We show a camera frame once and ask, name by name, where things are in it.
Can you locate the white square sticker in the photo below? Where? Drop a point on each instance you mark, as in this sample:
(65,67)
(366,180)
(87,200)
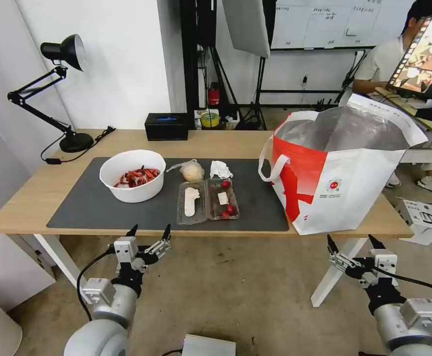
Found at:
(222,198)

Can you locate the clear plastic clamshell container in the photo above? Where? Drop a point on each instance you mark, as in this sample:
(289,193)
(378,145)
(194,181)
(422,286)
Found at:
(198,219)

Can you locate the red crayfish shells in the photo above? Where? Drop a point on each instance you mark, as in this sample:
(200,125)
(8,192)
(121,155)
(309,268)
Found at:
(138,174)

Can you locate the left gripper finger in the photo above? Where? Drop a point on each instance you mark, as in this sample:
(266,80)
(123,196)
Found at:
(160,246)
(133,233)

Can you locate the yellow green tape roll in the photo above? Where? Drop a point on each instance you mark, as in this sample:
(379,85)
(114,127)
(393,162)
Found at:
(211,120)

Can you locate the person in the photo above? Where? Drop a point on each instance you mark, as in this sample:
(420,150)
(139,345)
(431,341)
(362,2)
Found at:
(379,63)

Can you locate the whiteboard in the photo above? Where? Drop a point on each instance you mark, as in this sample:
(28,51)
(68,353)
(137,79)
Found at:
(327,22)

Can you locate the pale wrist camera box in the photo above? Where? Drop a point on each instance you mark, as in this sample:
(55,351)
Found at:
(125,252)
(384,262)

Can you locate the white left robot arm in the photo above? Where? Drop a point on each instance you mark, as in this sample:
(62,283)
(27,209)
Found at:
(102,333)

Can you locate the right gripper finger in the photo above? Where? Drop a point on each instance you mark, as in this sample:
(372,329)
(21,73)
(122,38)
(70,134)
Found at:
(376,244)
(343,262)

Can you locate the computer monitor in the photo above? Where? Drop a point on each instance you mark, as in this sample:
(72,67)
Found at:
(431,55)

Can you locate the dark grey desk mat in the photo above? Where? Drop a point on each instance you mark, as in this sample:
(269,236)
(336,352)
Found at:
(82,207)

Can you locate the white and red takeout bag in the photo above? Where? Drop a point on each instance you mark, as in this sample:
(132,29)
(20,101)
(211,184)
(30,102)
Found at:
(349,193)

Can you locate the red cherry tomato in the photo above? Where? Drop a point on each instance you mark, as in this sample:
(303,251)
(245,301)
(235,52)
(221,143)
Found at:
(225,184)
(225,214)
(231,210)

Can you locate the white cabinet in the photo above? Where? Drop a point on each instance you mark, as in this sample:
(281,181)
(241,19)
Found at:
(0,267)

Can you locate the white softbox light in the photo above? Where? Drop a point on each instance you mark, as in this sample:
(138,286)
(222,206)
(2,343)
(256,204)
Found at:
(245,26)

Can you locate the clear bag with bun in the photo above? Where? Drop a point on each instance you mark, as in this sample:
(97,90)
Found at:
(191,173)

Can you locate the white round takeout bowl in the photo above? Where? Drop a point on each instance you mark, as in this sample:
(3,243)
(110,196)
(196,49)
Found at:
(134,192)

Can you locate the crumpled white tissue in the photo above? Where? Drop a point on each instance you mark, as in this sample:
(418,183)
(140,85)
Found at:
(219,169)

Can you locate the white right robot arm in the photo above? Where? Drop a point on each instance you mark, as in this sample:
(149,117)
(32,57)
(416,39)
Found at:
(397,328)

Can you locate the white robot front shell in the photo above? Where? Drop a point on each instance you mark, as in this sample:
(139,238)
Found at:
(210,346)

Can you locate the grey waste bin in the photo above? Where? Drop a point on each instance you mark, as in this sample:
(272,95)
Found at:
(0,333)

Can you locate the black light stand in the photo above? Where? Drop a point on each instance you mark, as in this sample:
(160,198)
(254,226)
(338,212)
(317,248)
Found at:
(261,85)

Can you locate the black desk lamp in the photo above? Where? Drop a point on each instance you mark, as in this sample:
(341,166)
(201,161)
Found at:
(75,142)

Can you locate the wooden table with white legs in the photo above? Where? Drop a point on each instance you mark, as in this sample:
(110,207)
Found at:
(19,213)

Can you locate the white cardboard box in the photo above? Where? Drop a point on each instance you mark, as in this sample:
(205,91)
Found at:
(423,230)

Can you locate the black metal rack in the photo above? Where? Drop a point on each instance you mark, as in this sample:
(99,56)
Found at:
(191,55)

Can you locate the red canister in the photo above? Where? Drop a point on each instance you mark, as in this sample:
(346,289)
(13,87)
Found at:
(214,97)

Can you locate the black tissue box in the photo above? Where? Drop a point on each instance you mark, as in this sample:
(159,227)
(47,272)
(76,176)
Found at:
(165,129)

